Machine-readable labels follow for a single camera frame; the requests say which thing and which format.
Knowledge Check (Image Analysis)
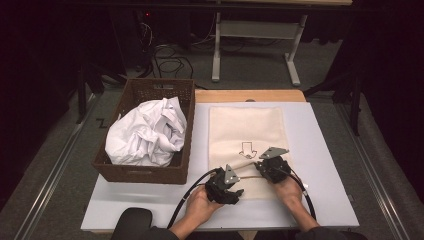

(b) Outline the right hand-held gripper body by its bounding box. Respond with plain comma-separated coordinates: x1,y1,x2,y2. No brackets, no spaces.
258,146,292,185

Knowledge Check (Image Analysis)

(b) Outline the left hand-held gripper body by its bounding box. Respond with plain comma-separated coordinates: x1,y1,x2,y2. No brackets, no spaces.
204,163,241,202

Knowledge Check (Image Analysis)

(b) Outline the cream mesh laundry bag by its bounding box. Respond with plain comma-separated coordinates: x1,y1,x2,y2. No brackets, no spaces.
208,105,295,202

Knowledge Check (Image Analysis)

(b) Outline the brown woven basket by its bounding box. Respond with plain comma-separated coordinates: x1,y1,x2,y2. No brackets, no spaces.
91,78,196,186

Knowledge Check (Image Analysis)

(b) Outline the white clothing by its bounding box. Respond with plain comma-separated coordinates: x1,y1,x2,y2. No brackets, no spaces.
104,96,189,168

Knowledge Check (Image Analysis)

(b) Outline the person's left hand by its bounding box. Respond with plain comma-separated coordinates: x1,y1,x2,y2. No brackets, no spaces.
183,185,225,228

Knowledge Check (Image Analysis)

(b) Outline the person's right hand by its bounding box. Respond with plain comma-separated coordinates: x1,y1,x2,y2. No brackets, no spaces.
271,176,304,210

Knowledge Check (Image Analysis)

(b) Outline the dark metal stand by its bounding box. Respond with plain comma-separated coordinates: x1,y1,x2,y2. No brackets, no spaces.
75,62,130,125
302,71,365,137

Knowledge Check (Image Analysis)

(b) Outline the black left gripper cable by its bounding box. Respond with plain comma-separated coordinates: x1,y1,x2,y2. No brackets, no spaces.
166,167,221,230

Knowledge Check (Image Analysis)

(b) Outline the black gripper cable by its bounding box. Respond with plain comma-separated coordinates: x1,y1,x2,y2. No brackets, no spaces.
166,167,221,230
286,169,317,221

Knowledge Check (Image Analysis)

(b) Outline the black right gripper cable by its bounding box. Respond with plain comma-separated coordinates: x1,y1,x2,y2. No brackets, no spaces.
286,169,317,221

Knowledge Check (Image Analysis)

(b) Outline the metal floor rail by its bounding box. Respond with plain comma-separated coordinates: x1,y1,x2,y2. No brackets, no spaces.
334,102,412,240
13,93,98,240

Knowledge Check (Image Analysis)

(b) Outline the white metal frame desk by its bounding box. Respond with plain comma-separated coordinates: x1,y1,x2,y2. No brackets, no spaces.
206,0,354,88

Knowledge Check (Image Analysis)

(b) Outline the black floor cable bundle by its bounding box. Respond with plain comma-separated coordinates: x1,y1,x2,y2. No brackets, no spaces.
151,42,195,80

